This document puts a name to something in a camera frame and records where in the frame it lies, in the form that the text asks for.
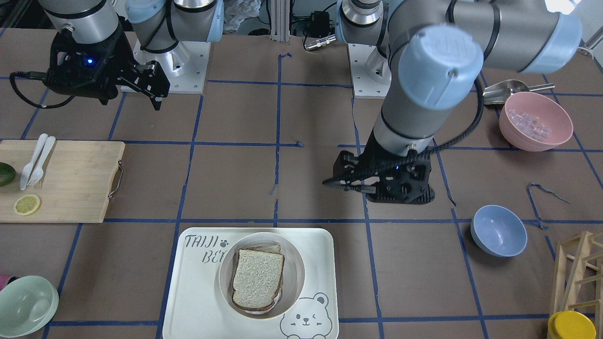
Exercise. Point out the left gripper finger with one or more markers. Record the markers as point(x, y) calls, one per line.
point(359, 186)

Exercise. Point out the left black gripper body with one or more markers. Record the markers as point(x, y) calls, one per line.
point(375, 147)

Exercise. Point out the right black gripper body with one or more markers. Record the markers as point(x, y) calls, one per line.
point(120, 55)

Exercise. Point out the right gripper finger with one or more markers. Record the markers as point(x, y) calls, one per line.
point(150, 80)

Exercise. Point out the cream round plate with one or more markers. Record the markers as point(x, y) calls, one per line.
point(292, 282)

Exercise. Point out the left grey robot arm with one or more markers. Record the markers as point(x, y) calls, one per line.
point(435, 51)

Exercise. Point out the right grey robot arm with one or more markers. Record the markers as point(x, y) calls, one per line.
point(159, 47)

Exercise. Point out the wooden cutting board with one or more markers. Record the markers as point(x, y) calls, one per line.
point(77, 183)

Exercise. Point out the blue bowl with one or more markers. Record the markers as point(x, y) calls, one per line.
point(498, 231)

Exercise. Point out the white plastic fork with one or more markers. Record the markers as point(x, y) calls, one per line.
point(38, 172)

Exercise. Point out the white plastic knife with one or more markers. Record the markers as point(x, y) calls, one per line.
point(27, 170)

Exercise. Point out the fried egg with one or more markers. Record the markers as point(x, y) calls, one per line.
point(268, 308)

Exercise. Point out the green avocado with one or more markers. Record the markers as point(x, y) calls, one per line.
point(7, 174)

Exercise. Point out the metal scoop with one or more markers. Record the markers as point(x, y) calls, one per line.
point(498, 93)

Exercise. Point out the pink bowl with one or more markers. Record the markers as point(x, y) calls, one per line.
point(534, 123)

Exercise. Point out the lemon slice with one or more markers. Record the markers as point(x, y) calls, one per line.
point(27, 205)

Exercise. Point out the cream bear tray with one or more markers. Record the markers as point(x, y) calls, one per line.
point(192, 310)

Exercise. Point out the wooden dish rack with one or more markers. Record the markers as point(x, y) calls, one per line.
point(578, 263)

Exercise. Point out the yellow cup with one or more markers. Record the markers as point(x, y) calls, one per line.
point(570, 325)

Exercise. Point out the pink cloth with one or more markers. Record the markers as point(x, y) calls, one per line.
point(6, 279)

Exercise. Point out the green bowl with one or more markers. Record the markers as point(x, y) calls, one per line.
point(26, 305)

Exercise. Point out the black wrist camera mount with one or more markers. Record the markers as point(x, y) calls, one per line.
point(80, 74)

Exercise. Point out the aluminium frame post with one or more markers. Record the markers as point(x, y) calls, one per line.
point(280, 19)

